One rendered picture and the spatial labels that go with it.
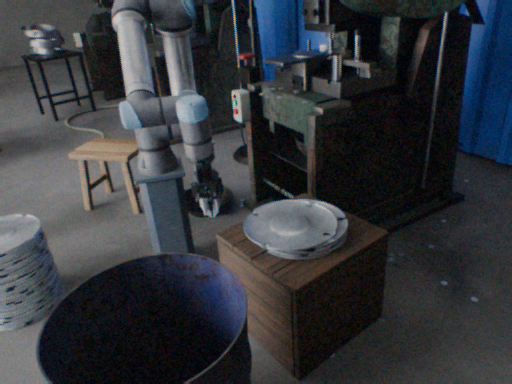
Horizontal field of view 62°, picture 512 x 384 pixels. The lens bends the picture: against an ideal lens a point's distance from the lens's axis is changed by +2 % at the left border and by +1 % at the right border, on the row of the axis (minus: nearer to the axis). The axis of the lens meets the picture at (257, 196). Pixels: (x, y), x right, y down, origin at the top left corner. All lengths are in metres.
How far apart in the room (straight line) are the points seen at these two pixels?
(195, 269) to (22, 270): 0.79
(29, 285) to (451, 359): 1.43
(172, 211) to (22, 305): 0.61
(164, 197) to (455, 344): 1.12
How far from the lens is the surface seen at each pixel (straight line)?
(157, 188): 1.63
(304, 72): 1.77
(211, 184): 1.13
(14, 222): 1.85
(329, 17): 1.78
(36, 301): 1.79
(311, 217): 1.35
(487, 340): 1.61
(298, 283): 1.15
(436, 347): 1.54
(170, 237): 1.73
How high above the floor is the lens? 1.09
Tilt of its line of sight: 28 degrees down
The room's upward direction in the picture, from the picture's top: 4 degrees counter-clockwise
